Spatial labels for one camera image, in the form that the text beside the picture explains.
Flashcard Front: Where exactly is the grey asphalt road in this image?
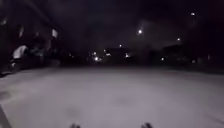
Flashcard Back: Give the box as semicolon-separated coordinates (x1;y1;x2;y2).
0;65;224;128

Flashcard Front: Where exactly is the building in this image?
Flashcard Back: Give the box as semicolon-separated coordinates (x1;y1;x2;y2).
0;0;64;73

